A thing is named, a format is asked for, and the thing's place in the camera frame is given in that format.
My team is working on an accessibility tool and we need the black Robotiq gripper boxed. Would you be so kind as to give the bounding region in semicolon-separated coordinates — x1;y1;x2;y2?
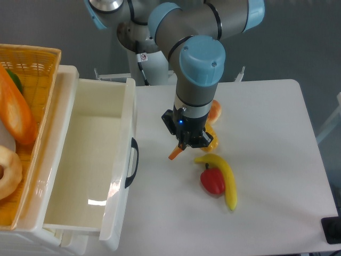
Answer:
161;107;213;150

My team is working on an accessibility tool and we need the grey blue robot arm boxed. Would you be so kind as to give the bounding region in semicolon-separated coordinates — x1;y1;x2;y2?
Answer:
85;1;265;149

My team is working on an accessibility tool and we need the knotted bread roll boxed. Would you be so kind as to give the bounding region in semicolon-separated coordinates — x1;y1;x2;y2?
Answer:
207;100;222;125

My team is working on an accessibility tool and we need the white upper drawer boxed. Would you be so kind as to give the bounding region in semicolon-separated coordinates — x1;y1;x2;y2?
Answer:
43;78;136;255

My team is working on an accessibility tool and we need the white drawer cabinet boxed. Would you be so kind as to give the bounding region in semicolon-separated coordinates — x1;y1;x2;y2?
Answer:
1;65;81;255

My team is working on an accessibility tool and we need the yellow bell pepper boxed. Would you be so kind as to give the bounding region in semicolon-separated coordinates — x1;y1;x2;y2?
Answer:
201;123;219;153

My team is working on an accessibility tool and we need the red bell pepper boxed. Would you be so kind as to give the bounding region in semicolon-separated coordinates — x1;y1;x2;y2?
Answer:
200;163;225;196

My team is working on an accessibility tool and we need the yellow banana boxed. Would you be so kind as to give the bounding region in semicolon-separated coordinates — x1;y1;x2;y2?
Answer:
194;153;238;211

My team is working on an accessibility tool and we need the orange woven basket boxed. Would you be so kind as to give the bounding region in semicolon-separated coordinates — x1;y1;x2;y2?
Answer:
1;44;61;231

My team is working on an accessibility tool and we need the orange baguette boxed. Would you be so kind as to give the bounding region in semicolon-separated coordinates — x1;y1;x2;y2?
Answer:
1;66;38;145

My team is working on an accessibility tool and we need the black device at table edge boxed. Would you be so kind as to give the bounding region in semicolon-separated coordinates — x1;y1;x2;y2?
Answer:
321;217;340;244

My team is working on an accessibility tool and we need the beige bagel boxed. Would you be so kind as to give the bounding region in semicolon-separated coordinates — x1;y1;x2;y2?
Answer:
1;146;22;199

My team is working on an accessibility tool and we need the white object in basket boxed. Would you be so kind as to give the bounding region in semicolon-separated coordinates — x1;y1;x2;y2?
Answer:
0;121;16;152

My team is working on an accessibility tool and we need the green vegetable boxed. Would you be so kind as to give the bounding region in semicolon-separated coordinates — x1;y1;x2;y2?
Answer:
6;69;23;94

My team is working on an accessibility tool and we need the black drawer handle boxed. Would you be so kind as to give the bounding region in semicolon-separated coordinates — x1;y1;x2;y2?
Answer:
125;138;139;188

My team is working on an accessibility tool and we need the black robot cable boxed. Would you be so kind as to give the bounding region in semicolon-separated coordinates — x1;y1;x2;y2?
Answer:
135;39;150;86

